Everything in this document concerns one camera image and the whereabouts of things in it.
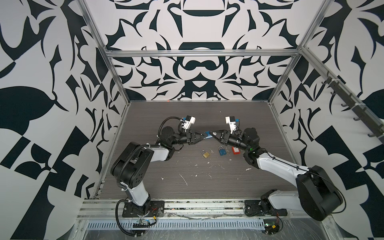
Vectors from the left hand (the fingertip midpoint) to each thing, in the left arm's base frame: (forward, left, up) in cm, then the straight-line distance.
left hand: (208, 134), depth 73 cm
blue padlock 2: (+3, -11, -24) cm, 27 cm away
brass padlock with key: (+1, 0, -24) cm, 24 cm away
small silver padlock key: (+3, -5, -25) cm, 25 cm away
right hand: (0, -1, 0) cm, 1 cm away
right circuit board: (-36, -28, -26) cm, 52 cm away
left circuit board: (-33, +31, -21) cm, 50 cm away
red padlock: (+2, -19, -22) cm, 29 cm away
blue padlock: (0, -1, -2) cm, 2 cm away
